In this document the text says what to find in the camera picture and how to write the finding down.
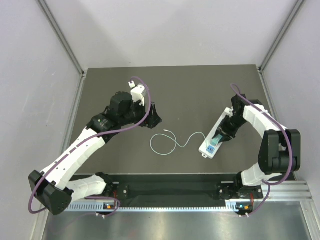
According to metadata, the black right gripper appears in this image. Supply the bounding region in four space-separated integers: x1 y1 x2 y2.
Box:
214 115 248 143

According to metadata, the teal charger plug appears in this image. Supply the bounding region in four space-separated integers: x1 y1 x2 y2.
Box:
211 134 223 146

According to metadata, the thin white charger cable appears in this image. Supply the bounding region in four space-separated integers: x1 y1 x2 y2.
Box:
149 128 208 156

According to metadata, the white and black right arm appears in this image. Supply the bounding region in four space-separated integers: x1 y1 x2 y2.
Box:
211 94 301 198

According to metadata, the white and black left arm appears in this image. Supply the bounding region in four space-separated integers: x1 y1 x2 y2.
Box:
28 85 162 216

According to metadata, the white power strip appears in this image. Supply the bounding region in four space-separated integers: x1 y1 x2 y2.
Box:
198 107 233 159

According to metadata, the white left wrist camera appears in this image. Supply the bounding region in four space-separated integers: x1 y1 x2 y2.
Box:
128 80 148 107

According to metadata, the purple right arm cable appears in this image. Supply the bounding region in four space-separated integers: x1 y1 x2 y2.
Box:
229 83 294 217

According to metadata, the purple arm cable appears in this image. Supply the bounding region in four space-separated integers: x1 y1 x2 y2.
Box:
27 76 152 217
229 83 294 217

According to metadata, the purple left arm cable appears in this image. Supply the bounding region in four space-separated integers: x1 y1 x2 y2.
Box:
27 76 152 217

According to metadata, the aluminium rail right front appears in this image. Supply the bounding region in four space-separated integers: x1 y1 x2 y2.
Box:
267 181 313 202

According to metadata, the slotted grey cable duct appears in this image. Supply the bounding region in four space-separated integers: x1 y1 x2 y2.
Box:
65 199 252 213

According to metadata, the aluminium frame post right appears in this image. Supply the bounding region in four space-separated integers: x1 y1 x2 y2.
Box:
257 0 305 74

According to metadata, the aluminium frame post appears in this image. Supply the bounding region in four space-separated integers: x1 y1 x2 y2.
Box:
257 0 305 74
35 0 85 77

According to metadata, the aluminium frame post left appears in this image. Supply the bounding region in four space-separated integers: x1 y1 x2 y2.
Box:
35 0 85 77

